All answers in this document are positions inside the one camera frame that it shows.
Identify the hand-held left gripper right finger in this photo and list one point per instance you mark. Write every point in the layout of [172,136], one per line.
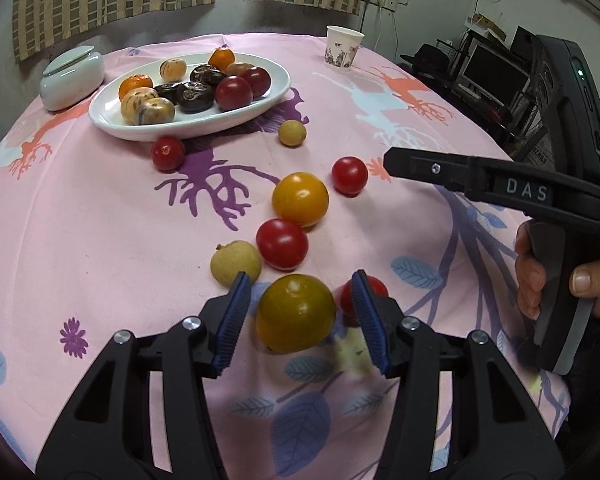
[370,320]

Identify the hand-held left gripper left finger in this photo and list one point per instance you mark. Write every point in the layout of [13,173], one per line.
[232,320]

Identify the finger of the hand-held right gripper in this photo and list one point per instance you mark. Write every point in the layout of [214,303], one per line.
[420,167]

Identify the yellow-green tomato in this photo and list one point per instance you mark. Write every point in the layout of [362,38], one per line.
[295,312]

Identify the dark red plum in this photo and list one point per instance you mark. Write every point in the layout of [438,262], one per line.
[260,82]
[234,93]

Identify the white oval plate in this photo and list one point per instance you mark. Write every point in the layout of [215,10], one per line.
[220,121]

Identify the brown-patched pepino melon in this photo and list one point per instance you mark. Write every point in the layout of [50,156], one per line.
[158,111]
[237,68]

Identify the dark brown water chestnut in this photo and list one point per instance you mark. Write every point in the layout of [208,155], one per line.
[205,74]
[195,97]
[166,90]

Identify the small orange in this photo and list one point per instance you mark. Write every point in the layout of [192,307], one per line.
[221,58]

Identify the large pale pepino melon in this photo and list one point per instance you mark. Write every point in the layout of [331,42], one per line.
[134,102]

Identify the large orange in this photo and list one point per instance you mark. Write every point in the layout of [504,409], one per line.
[135,82]

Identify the small striped pepino melon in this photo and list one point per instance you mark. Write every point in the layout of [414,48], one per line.
[172,69]

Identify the black hat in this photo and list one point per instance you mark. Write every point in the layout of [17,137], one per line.
[427,57]

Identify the black computer monitor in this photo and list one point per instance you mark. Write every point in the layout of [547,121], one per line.
[495,70]

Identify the yellow tomato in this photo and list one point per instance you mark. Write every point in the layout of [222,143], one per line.
[300,199]

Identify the small tan longan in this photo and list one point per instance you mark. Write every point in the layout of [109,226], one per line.
[292,132]

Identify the printed paper cup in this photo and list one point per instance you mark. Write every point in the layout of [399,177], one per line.
[344,50]

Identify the pink printed tablecloth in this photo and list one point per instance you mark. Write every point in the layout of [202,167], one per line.
[105,220]

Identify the small red tomato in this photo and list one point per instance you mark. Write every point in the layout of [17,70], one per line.
[168,153]

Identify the pale green lidded jar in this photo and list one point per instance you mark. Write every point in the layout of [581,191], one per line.
[72,80]

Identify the wide checked curtain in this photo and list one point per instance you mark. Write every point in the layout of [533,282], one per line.
[105,0]

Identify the white wall socket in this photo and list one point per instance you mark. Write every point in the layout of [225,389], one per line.
[381,1]

